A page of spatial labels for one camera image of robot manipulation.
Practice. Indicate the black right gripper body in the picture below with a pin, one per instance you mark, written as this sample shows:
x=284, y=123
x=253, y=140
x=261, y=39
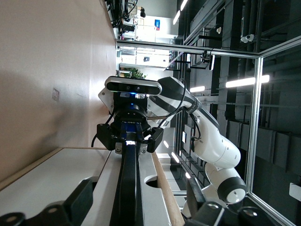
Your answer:
x=130, y=114

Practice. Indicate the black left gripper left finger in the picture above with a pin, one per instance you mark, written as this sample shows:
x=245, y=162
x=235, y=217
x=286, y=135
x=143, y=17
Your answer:
x=70, y=212

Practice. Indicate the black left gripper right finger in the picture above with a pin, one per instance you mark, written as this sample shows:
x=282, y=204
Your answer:
x=211, y=216

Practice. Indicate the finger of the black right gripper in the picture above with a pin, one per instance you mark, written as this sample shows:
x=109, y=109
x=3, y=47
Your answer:
x=107, y=137
x=154, y=140

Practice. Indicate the white-fronted wooden drawer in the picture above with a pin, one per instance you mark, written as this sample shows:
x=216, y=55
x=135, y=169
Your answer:
x=152, y=207

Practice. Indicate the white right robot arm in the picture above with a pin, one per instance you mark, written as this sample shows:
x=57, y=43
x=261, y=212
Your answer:
x=211, y=146

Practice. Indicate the wooden drawer cabinet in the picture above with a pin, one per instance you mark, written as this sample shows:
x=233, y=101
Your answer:
x=47, y=179

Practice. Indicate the green potted plant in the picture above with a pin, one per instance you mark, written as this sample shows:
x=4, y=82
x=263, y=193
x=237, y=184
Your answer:
x=135, y=73

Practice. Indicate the small tape patch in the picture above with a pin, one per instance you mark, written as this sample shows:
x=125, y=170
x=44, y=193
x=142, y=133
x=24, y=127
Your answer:
x=55, y=94

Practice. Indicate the long ceiling light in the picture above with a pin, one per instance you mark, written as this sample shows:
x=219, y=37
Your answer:
x=176, y=17
x=197, y=89
x=247, y=81
x=184, y=4

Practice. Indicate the blue and red sign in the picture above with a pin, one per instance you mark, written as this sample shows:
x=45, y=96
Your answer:
x=157, y=24

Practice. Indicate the white ceiling detector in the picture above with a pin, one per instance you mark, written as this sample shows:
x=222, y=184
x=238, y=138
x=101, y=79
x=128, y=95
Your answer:
x=219, y=30

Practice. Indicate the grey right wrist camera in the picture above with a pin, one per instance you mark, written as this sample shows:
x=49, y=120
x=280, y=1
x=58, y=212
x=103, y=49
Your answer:
x=131, y=86

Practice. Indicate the white right camera bracket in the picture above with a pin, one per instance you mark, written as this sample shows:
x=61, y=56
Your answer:
x=105, y=99

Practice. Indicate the aluminium frame profile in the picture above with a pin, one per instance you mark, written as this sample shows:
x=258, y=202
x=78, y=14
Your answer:
x=255, y=122
x=282, y=46
x=265, y=206
x=188, y=48

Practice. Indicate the white wall box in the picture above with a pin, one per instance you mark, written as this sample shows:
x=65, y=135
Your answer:
x=295, y=189

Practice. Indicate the black frame-mounted camera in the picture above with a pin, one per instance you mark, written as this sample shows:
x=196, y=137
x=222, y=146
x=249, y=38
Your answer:
x=207, y=57

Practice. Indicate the white security camera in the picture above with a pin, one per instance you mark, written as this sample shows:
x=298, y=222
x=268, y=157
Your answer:
x=247, y=38

